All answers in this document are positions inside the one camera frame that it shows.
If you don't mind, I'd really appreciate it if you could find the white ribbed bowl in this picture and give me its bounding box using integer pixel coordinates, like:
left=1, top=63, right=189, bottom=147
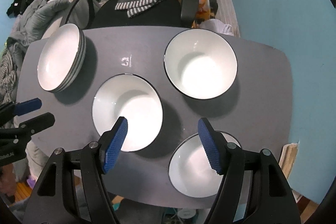
left=163, top=29, right=238, bottom=100
left=92, top=74, right=163, bottom=152
left=168, top=131, right=241, bottom=199

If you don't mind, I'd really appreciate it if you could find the person's left hand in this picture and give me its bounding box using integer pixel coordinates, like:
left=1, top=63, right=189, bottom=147
left=0, top=164, right=17, bottom=197

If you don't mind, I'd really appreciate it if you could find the striped grey shirt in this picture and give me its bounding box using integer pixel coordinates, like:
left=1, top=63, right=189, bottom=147
left=0, top=48, right=18, bottom=104

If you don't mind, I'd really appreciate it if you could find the small white plate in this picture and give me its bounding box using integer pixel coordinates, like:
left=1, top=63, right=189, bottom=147
left=37, top=23, right=87, bottom=93

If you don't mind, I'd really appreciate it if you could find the grey puffy jacket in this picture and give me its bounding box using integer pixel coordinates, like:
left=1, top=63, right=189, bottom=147
left=7, top=0, right=74, bottom=47

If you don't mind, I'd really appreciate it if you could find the white plastic bag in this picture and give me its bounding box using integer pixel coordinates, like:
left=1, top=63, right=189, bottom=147
left=199, top=19, right=234, bottom=36

